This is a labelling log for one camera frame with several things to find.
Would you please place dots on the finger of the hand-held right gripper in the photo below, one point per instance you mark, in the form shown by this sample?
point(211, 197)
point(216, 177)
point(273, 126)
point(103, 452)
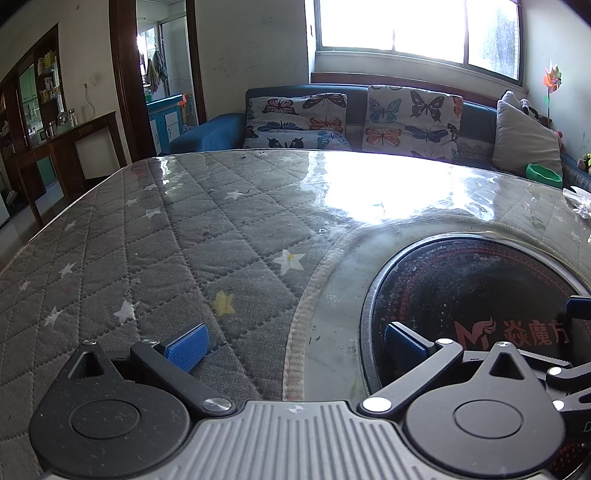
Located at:
point(579, 307)
point(570, 374)

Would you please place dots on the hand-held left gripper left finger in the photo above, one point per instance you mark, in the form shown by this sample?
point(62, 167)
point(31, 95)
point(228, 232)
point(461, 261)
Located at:
point(187, 346)

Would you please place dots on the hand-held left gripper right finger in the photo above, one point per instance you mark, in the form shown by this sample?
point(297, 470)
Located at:
point(401, 344)

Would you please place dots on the hanging clothes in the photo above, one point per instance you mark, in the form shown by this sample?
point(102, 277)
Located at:
point(157, 69)

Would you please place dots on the black round induction cooker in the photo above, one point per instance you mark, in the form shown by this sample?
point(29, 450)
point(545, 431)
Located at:
point(461, 286)

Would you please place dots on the crumpled clear plastic wrap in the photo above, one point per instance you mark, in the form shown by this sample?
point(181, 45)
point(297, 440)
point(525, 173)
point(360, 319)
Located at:
point(581, 198)

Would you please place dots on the grey quilted star table cover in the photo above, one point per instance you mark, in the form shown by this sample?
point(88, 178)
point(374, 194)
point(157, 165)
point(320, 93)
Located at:
point(138, 240)

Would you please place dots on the green bowl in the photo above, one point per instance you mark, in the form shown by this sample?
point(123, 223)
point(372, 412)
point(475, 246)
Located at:
point(542, 174)

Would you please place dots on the teddy bear toy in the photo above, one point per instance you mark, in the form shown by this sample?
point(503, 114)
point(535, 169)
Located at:
point(585, 162)

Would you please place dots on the grey pillow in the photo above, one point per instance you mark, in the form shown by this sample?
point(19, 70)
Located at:
point(521, 138)

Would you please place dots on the cow plush toy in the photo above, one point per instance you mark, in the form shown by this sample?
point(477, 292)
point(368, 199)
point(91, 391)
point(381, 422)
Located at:
point(528, 108)

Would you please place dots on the blue sofa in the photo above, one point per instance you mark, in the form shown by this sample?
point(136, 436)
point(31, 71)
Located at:
point(221, 131)

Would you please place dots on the butterfly print cushion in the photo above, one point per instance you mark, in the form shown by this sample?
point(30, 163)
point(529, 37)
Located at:
point(406, 120)
point(295, 124)

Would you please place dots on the blue cabinet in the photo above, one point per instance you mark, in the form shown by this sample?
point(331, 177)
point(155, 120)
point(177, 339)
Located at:
point(164, 120)

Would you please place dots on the colourful pinwheel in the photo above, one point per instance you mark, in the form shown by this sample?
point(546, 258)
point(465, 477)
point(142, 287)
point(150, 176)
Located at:
point(551, 78)

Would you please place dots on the wooden side table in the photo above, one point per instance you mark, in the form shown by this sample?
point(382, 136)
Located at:
point(60, 143)

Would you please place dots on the window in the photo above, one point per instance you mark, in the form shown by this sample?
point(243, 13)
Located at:
point(392, 23)

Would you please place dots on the brown door frame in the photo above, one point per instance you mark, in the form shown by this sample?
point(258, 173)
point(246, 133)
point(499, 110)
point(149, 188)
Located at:
point(127, 92)

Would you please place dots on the wooden wall cabinet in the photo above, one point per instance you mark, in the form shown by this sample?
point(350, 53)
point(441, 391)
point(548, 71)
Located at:
point(27, 92)

